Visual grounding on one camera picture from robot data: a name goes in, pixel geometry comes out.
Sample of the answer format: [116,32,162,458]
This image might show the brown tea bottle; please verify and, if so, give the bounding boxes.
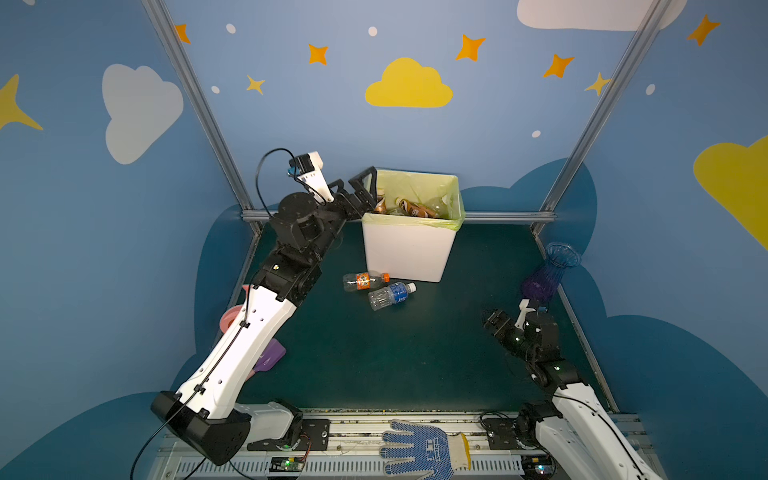
[374,196,387,214]
[396,198,439,219]

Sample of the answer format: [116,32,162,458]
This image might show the clear bottle orange label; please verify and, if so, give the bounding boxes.
[343,272,390,292]

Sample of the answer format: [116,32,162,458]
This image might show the clear bottle blue water label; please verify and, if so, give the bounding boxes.
[368,282,417,311]

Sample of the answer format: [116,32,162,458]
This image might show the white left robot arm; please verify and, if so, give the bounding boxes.
[151,167,377,466]

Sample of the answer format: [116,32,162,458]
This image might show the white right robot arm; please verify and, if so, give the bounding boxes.
[484,305,660,479]

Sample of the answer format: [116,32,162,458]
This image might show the white plastic bin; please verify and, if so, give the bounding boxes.
[362,214,463,283]

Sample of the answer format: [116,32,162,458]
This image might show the green bin liner bag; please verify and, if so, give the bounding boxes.
[362,169,466,232]

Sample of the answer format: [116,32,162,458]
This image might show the purple glass vase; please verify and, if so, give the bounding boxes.
[521,242,581,303]

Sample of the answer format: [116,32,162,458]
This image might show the blue dotted work glove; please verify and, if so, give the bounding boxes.
[379,420,472,480]

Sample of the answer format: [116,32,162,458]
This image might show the purple block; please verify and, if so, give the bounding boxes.
[252,338,287,373]

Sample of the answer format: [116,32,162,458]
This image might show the green circuit board left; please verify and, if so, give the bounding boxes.
[269,457,305,474]

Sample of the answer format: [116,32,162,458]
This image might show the black cable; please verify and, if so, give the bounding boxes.
[254,147,298,220]

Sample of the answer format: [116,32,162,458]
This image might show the aluminium frame rail back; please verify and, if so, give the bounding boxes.
[241,210,556,224]

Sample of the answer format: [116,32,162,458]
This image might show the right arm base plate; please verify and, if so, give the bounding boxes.
[480,417,523,450]

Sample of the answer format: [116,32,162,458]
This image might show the aluminium frame post right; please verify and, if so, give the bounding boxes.
[531,0,672,238]

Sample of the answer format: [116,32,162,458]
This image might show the aluminium frame post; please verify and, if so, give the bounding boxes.
[141,0,262,238]
[531,0,672,238]

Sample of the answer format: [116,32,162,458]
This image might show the aluminium frame post left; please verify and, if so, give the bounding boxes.
[141,0,262,238]

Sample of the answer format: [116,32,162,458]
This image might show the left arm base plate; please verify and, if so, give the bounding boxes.
[246,418,331,452]

